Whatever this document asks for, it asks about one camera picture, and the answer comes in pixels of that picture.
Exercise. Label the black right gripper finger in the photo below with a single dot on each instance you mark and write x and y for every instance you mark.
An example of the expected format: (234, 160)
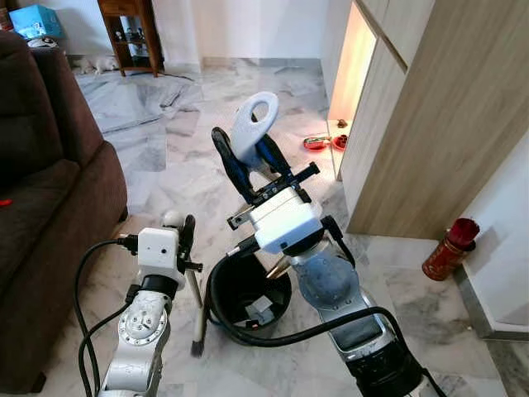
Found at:
(273, 157)
(231, 161)

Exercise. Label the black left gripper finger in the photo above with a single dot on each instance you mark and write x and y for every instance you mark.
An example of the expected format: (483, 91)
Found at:
(188, 231)

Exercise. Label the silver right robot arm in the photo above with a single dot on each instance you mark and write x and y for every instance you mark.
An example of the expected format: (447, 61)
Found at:
(347, 314)

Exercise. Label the black round waste bin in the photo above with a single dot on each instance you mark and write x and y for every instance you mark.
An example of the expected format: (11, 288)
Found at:
(240, 289)

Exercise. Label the dark brown sofa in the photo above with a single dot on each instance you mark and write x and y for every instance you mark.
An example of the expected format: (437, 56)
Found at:
(50, 190)

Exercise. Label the white lying cat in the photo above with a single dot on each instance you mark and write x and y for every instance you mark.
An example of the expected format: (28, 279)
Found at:
(97, 64)

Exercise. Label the tall light wood cabinet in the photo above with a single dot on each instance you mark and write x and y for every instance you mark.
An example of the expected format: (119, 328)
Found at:
(438, 116)

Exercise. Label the dark wooden side table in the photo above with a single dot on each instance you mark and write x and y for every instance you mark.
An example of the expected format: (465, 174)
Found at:
(132, 10)

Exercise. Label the red cylindrical canister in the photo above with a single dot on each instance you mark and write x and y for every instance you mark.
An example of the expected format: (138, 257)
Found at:
(446, 252)

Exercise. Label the white round appliance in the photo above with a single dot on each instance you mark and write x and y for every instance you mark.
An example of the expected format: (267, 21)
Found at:
(41, 42)

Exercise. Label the light blue box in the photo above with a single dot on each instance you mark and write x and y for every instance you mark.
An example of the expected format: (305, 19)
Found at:
(35, 21)

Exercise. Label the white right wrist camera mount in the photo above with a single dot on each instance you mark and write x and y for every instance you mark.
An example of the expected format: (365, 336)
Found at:
(285, 219)

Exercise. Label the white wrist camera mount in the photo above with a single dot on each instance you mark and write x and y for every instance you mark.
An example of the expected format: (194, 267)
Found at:
(157, 248)
(285, 219)

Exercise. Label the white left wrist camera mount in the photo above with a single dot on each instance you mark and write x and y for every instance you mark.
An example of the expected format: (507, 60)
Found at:
(157, 248)

